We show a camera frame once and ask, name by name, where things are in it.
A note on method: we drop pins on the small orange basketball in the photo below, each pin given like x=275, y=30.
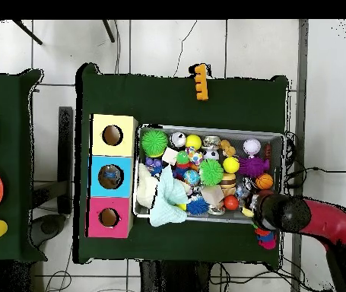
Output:
x=264, y=181

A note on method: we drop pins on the yellow smiley ball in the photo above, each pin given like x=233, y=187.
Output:
x=231, y=165

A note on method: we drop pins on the grey floor strip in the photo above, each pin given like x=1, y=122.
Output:
x=303, y=91

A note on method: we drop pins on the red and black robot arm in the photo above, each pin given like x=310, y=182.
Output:
x=325, y=222

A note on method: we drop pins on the clear mesh bin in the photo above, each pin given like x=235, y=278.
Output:
x=154, y=214

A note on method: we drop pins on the wooden box with three holes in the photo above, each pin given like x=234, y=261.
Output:
x=127, y=149

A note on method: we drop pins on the black tripod leg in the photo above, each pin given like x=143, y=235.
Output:
x=26, y=31
x=109, y=30

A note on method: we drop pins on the green spiky ball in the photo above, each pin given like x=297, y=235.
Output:
x=211, y=172
x=154, y=143

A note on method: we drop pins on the mint green cloth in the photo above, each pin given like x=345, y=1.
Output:
x=169, y=201

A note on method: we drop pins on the clear plastic packet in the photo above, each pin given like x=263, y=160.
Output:
x=112, y=177

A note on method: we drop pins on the white baseball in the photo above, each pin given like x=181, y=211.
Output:
x=252, y=146

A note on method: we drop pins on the dark green tablecloth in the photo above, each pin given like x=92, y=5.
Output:
x=160, y=103
x=14, y=152

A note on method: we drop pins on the orange plastic comb toy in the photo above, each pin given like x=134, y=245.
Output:
x=202, y=82

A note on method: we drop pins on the cream muslin cloth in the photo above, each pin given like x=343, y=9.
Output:
x=146, y=188

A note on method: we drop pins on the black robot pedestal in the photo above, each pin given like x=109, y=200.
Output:
x=172, y=280

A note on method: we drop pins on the purple spiky toy with eyes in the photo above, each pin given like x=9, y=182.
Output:
x=253, y=166

